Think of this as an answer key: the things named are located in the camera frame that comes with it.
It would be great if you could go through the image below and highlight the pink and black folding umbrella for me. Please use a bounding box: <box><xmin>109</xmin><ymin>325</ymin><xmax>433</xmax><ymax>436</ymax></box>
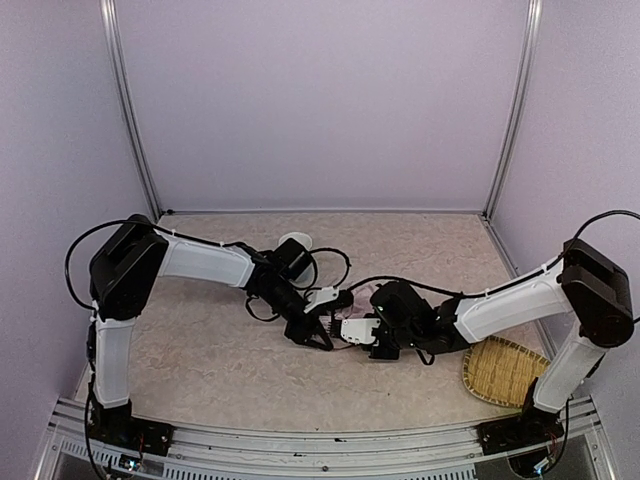
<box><xmin>321</xmin><ymin>286</ymin><xmax>381</xmax><ymax>350</ymax></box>

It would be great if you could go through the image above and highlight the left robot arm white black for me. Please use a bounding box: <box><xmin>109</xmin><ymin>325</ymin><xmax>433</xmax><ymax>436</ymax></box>
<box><xmin>89</xmin><ymin>214</ymin><xmax>334</xmax><ymax>417</ymax></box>

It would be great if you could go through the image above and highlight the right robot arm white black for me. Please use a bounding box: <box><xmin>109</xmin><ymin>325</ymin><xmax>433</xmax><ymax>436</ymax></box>
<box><xmin>370</xmin><ymin>239</ymin><xmax>635</xmax><ymax>424</ymax></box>

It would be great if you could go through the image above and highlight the light blue ceramic mug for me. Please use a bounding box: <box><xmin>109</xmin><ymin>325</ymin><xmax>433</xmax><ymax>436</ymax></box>
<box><xmin>278</xmin><ymin>231</ymin><xmax>313</xmax><ymax>251</ymax></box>

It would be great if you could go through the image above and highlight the woven bamboo tray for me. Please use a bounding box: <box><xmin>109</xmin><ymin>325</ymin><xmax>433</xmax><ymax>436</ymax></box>
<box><xmin>462</xmin><ymin>336</ymin><xmax>551</xmax><ymax>409</ymax></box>

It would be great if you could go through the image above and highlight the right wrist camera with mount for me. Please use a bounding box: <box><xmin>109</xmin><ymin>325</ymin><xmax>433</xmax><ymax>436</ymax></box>
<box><xmin>340</xmin><ymin>317</ymin><xmax>381</xmax><ymax>345</ymax></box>

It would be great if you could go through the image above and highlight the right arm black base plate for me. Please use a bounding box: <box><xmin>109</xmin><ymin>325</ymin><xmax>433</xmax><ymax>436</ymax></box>
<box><xmin>476</xmin><ymin>417</ymin><xmax>564</xmax><ymax>455</ymax></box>

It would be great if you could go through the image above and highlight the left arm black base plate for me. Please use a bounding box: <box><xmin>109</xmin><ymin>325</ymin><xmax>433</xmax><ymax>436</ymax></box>
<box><xmin>89</xmin><ymin>417</ymin><xmax>175</xmax><ymax>457</ymax></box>

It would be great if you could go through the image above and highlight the aluminium front rail frame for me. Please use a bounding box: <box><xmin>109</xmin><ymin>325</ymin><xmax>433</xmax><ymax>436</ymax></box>
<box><xmin>34</xmin><ymin>394</ymin><xmax>616</xmax><ymax>480</ymax></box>

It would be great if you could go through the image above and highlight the right aluminium corner post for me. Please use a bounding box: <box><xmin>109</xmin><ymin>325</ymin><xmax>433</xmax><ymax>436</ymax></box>
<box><xmin>483</xmin><ymin>0</ymin><xmax>543</xmax><ymax>223</ymax></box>

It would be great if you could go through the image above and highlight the aluminium corner post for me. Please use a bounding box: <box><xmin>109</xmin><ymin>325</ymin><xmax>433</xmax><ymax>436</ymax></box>
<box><xmin>99</xmin><ymin>0</ymin><xmax>163</xmax><ymax>220</ymax></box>
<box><xmin>483</xmin><ymin>0</ymin><xmax>543</xmax><ymax>223</ymax></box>

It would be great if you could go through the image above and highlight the left aluminium corner post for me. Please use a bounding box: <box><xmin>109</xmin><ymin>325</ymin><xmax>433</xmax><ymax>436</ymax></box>
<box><xmin>99</xmin><ymin>0</ymin><xmax>163</xmax><ymax>220</ymax></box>

